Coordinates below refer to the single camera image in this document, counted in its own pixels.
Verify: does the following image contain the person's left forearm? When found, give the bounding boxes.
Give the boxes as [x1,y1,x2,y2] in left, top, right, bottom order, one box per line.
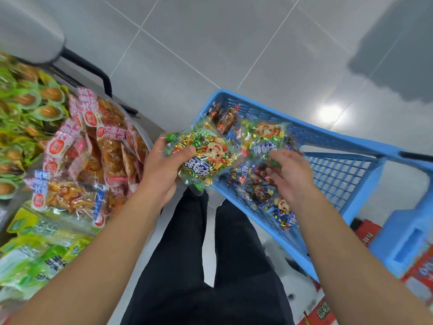
[7,193,170,325]

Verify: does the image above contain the small handful green snack packets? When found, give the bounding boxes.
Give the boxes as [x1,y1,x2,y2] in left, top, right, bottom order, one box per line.
[240,120,299,167]

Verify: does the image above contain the large handful green snack packets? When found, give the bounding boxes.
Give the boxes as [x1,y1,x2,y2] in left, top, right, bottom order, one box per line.
[166,126,241,194]

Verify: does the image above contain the pile of lime green packets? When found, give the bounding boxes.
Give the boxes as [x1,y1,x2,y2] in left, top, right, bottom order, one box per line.
[0,206,96,302]

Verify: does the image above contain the person's left hand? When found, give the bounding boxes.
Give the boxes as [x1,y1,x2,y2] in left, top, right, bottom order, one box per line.
[137,135,197,207]

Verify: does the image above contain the person's right hand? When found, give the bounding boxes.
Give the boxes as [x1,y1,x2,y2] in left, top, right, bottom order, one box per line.
[264,149,319,209]

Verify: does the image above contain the black pull handle bar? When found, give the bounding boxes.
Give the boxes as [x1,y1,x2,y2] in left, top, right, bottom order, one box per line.
[399,151,433,164]

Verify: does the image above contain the person's right forearm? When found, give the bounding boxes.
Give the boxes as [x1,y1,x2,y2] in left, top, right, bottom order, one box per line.
[294,193,433,325]

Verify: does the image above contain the clear acrylic snack shelves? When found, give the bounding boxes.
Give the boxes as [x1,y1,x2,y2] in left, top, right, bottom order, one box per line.
[0,51,153,325]

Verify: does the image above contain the pile of pink-label meat packets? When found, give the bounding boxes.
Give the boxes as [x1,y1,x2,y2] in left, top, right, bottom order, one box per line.
[30,88,150,228]

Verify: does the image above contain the blue plastic shopping basket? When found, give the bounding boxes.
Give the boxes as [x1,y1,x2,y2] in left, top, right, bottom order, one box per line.
[193,90,433,282]

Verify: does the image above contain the black pole rod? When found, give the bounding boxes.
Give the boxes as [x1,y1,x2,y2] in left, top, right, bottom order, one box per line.
[61,47,139,118]

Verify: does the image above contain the person's black clothing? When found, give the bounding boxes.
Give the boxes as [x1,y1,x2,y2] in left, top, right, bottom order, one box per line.
[122,189,295,325]

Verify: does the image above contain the pile of green egg packets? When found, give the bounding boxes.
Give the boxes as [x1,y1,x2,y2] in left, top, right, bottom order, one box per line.
[0,54,72,200]

